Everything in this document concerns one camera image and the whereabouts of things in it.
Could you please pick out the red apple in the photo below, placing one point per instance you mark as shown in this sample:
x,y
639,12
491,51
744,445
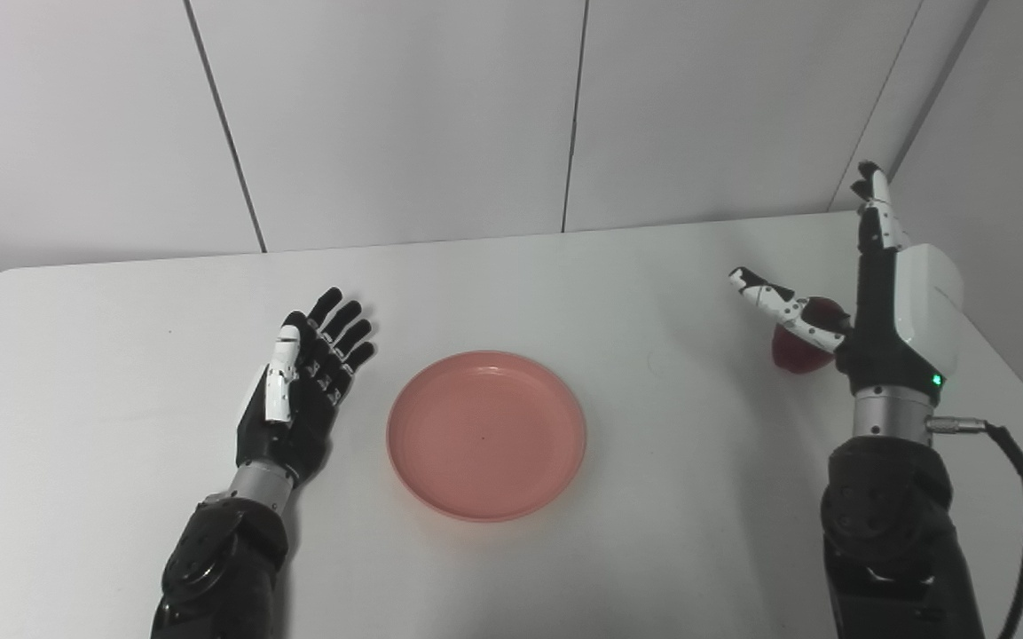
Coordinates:
x,y
797,357

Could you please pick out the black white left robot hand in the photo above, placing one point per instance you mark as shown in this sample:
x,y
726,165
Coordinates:
x,y
298,426

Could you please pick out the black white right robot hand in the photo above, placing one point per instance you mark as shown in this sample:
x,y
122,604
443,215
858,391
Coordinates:
x,y
897,346

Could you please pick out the pink round plate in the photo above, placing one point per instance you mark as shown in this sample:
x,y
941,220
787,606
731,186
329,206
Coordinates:
x,y
486,435

